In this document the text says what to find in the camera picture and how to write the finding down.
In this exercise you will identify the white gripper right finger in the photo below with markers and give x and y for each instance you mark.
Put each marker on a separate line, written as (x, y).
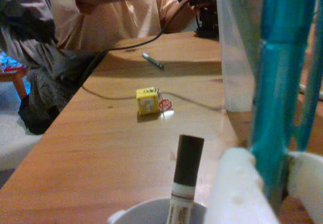
(308, 183)

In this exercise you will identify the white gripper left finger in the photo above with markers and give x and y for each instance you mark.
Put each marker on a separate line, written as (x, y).
(237, 191)

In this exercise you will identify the white marker with black cap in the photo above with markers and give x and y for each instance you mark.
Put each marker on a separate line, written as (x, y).
(188, 163)

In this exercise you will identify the green clear pen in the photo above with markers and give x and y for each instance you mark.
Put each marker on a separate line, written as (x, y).
(275, 82)

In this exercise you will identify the person's hand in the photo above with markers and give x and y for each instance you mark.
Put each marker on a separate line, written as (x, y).
(183, 14)

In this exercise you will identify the white mug with green pattern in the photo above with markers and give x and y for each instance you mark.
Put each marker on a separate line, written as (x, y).
(151, 211)

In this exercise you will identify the red round tag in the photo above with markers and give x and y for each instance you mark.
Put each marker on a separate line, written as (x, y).
(165, 105)

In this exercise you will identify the yellow question mark cube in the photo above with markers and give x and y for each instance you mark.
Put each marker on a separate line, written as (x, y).
(147, 103)

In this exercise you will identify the translucent plastic panel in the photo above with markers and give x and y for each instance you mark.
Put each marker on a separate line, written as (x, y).
(234, 45)

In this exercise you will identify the small silver metal cylinder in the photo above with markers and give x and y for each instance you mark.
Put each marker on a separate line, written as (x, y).
(152, 60)

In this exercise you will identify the person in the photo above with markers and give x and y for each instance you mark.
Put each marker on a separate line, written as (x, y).
(113, 22)

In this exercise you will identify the small wooden stool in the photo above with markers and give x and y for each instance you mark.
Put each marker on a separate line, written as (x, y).
(17, 82)

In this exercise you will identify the colourful printed package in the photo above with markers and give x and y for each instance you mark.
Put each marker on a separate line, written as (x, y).
(8, 62)

